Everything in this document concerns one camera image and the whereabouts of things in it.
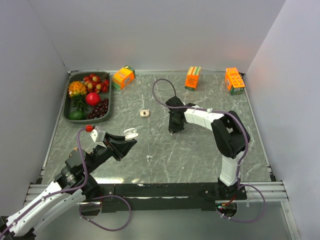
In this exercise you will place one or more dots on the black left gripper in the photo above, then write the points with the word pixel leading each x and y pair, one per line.
pixel 119 145

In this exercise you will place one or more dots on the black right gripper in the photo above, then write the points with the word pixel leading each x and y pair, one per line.
pixel 172 127

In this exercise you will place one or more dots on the white earbud charging case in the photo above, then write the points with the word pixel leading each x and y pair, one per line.
pixel 130 133

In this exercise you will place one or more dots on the beige earbud charging case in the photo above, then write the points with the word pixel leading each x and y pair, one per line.
pixel 145 113

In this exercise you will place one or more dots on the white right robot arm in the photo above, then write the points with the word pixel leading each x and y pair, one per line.
pixel 231 137

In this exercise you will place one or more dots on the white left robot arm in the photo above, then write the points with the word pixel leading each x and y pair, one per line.
pixel 73 185

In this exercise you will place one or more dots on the dark purple grape bunch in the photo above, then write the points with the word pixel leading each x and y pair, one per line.
pixel 99 110

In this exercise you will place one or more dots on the orange sponge pack back middle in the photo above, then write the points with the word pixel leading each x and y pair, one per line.
pixel 192 78

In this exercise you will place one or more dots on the orange sponge pack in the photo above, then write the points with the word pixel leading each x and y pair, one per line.
pixel 123 77
pixel 192 78

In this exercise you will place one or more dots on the green avocado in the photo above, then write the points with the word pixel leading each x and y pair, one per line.
pixel 77 115

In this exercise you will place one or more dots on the red apple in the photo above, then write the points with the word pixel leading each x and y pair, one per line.
pixel 93 99

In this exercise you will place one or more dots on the red yellow lychee bunch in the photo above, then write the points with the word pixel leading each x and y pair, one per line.
pixel 97 83

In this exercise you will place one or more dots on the orange sponge pack back left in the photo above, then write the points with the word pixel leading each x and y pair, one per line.
pixel 123 77

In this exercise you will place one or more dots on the orange box back right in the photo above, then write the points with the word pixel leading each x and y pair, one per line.
pixel 234 82

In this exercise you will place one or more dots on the orange yellow flower pineapple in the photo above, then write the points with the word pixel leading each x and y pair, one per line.
pixel 77 91

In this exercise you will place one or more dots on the dark grey fruit tray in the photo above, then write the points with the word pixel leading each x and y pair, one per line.
pixel 68 108

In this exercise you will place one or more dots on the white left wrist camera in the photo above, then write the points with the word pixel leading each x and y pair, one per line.
pixel 96 135

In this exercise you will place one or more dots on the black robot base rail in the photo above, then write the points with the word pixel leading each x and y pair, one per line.
pixel 165 196

